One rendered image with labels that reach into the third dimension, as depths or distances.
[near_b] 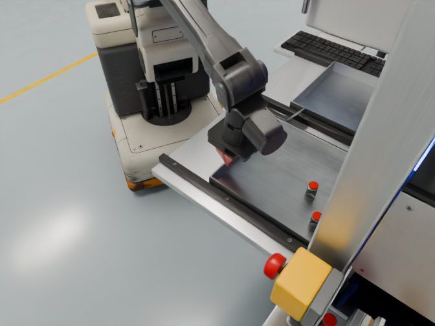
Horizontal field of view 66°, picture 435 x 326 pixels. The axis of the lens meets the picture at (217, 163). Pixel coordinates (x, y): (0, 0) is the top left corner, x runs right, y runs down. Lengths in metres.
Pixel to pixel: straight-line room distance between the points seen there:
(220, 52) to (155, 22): 0.83
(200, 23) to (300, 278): 0.43
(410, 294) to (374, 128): 0.25
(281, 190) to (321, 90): 0.40
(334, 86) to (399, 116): 0.75
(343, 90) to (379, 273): 0.67
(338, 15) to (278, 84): 0.53
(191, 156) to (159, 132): 0.97
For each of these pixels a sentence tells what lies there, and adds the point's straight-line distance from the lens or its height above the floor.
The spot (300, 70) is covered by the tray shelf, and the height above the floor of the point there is 0.88.
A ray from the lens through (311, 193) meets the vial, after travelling 0.74.
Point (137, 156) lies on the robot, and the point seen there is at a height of 0.28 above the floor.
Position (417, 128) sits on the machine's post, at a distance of 0.35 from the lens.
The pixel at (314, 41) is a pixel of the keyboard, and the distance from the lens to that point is 1.42.
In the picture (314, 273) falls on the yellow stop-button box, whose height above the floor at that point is 1.03.
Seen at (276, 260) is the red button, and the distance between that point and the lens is 0.53.
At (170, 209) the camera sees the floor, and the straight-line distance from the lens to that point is 1.81.
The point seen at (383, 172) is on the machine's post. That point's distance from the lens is 0.39.
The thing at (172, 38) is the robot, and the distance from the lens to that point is 1.42.
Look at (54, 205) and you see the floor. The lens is 2.00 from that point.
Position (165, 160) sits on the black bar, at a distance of 0.80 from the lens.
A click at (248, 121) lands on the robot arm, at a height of 1.10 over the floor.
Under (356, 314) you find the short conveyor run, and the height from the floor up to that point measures 0.93.
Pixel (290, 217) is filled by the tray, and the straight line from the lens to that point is 0.73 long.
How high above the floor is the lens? 1.49
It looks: 48 degrees down
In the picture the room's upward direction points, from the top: straight up
